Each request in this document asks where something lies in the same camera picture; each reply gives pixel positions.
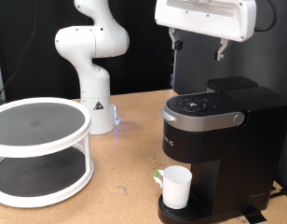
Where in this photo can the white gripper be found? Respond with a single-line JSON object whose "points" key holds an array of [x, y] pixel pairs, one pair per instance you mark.
{"points": [[205, 21]]}

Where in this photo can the black Keurig coffee machine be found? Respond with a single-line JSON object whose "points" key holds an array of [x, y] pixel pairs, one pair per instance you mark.
{"points": [[243, 140]]}

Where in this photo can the white plastic mug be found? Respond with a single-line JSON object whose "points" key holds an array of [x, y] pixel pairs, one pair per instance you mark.
{"points": [[177, 189]]}

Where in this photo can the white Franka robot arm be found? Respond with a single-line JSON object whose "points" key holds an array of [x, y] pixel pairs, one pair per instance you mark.
{"points": [[93, 77]]}

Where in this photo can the clear water reservoir black lid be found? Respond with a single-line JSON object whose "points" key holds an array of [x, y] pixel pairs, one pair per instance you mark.
{"points": [[232, 83]]}

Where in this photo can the dark grey partition panel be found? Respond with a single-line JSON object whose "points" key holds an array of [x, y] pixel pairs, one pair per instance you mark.
{"points": [[267, 62]]}

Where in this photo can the black tape strip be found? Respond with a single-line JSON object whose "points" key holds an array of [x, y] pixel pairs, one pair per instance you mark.
{"points": [[254, 215]]}

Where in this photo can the white two-tier turntable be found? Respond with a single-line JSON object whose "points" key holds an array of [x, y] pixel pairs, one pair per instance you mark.
{"points": [[38, 124]]}

